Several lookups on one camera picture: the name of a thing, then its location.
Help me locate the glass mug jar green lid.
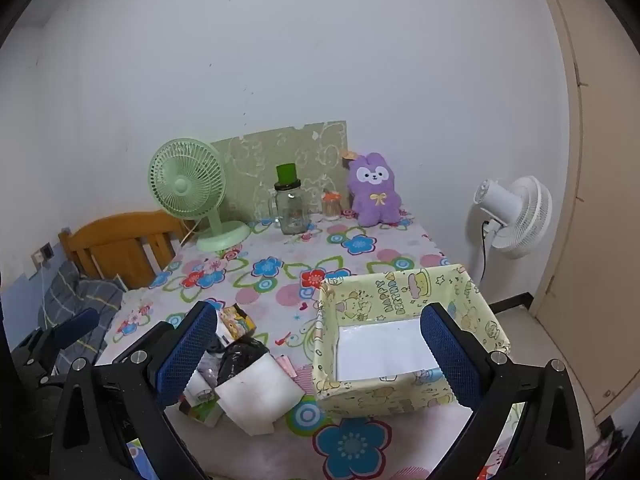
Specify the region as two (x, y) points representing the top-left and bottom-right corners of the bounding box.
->
(270, 162), (309, 236)

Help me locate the white tissue roll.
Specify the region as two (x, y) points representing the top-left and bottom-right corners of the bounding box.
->
(184, 375), (217, 403)

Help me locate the purple plush rabbit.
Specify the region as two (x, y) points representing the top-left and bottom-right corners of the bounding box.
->
(342, 150), (404, 227)

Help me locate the black plastic bag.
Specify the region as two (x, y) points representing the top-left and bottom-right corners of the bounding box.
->
(215, 336), (271, 386)

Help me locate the grey plaid pillow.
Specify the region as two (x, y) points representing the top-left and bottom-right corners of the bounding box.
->
(37, 260), (126, 376)

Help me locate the small orange white box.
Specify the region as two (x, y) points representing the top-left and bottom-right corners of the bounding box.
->
(216, 304), (257, 346)

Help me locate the green patterned board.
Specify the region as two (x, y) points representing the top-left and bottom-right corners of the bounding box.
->
(210, 120), (348, 223)

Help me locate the yellow-green patterned box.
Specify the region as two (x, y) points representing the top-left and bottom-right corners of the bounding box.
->
(312, 263), (512, 418)

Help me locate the floral tablecloth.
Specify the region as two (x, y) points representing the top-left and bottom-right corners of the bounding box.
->
(92, 210), (531, 480)

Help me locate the green desk fan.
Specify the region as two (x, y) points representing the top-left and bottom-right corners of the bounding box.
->
(148, 138), (251, 253)

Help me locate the white standing fan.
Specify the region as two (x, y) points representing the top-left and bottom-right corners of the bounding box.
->
(465, 176), (554, 281)

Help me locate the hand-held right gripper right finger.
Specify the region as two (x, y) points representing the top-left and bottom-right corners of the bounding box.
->
(419, 302), (586, 480)

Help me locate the small jar orange lid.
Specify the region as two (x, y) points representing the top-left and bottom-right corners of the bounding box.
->
(321, 190), (343, 222)

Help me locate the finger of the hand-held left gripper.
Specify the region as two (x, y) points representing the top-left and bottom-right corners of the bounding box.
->
(47, 307), (100, 358)

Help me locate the pink packet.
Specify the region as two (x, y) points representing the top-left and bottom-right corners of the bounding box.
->
(272, 354), (299, 377)

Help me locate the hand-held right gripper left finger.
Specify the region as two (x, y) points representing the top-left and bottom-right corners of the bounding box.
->
(47, 300), (218, 480)

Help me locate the beige wooden door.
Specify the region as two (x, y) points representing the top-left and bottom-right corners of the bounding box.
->
(530, 0), (640, 418)

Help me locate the wooden chair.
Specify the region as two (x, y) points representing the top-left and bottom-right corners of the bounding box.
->
(58, 210), (198, 291)

